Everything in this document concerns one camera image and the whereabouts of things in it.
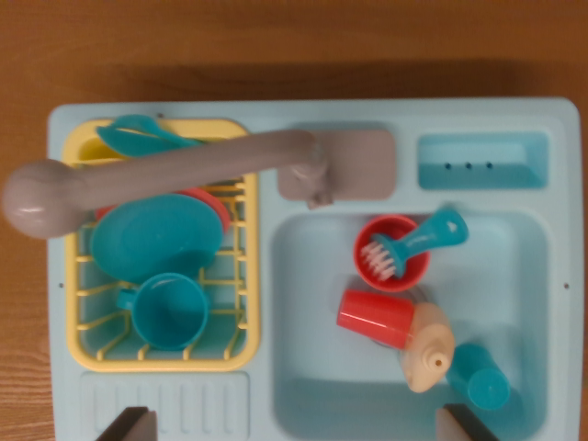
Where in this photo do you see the red bowl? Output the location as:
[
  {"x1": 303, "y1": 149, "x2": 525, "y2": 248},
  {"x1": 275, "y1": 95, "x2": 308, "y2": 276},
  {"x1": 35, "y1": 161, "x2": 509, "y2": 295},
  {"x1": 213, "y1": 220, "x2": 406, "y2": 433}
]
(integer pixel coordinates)
[{"x1": 352, "y1": 214, "x2": 432, "y2": 294}]

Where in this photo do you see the red tumbler cup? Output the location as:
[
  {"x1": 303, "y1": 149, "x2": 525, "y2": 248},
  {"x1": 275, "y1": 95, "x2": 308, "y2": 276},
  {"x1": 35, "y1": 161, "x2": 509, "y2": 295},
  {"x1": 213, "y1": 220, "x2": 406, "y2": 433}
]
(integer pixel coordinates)
[{"x1": 335, "y1": 288, "x2": 417, "y2": 353}]

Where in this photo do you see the teal cup with handle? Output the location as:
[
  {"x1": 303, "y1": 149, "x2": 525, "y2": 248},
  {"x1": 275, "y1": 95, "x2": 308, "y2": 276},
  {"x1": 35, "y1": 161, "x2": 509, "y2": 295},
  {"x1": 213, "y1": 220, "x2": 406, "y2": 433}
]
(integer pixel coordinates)
[{"x1": 115, "y1": 273, "x2": 210, "y2": 353}]

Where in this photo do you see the teal tumbler cup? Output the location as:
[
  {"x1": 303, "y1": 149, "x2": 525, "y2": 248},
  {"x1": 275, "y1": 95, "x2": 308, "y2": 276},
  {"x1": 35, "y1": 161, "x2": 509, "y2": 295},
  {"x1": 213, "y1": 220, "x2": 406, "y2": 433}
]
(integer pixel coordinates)
[{"x1": 444, "y1": 342, "x2": 512, "y2": 412}]

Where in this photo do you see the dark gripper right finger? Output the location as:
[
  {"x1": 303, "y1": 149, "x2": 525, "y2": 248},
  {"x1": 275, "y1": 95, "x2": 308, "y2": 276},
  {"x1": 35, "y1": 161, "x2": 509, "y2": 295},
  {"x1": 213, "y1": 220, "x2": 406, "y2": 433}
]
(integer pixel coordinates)
[{"x1": 435, "y1": 402, "x2": 502, "y2": 441}]

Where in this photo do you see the light blue toy sink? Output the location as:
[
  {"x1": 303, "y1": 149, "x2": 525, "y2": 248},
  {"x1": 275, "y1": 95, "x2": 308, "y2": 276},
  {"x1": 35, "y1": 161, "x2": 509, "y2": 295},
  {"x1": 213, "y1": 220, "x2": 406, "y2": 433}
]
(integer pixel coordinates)
[{"x1": 47, "y1": 96, "x2": 582, "y2": 441}]

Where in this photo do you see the red plate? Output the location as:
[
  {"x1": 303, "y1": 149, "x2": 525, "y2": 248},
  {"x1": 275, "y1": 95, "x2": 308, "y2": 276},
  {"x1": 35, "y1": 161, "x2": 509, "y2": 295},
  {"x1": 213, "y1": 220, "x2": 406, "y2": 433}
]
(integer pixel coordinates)
[{"x1": 95, "y1": 187, "x2": 232, "y2": 240}]

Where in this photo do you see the grey toy faucet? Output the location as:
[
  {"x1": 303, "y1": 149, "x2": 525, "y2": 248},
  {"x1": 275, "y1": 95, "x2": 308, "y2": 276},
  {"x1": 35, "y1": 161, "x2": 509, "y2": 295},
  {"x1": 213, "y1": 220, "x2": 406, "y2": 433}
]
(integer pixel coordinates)
[{"x1": 1, "y1": 128, "x2": 397, "y2": 239}]

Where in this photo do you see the yellow dish rack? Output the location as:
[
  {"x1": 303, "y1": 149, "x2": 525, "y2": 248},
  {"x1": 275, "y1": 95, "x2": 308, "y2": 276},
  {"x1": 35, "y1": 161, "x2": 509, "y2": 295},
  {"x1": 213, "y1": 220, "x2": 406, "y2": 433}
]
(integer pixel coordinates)
[{"x1": 62, "y1": 118, "x2": 262, "y2": 373}]

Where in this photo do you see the large teal oval plate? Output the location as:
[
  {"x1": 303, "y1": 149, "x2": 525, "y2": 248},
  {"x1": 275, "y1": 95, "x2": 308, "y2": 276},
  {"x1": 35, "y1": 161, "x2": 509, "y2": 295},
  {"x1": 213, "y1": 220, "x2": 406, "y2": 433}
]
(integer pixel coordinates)
[{"x1": 89, "y1": 193, "x2": 224, "y2": 285}]

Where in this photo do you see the small teal plate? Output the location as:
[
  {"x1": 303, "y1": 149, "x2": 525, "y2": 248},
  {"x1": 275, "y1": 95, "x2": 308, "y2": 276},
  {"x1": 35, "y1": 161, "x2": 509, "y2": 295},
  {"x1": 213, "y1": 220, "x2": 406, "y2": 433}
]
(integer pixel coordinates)
[{"x1": 95, "y1": 114, "x2": 203, "y2": 160}]

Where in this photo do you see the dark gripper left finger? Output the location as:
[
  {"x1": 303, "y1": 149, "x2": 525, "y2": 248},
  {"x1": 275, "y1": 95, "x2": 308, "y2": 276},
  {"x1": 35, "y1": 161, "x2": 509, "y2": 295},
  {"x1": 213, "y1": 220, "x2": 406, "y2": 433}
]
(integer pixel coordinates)
[{"x1": 95, "y1": 406, "x2": 158, "y2": 441}]

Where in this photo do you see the teal dish brush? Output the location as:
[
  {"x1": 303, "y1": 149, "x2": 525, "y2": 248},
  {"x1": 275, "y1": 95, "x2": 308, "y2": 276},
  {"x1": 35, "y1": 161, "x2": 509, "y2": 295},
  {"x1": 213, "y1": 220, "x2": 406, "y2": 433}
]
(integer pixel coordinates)
[{"x1": 360, "y1": 209, "x2": 469, "y2": 281}]

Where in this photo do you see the beige detergent bottle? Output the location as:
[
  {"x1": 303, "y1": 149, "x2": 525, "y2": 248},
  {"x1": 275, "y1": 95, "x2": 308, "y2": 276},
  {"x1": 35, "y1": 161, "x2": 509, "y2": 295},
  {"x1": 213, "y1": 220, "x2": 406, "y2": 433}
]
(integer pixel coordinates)
[{"x1": 398, "y1": 301, "x2": 456, "y2": 394}]

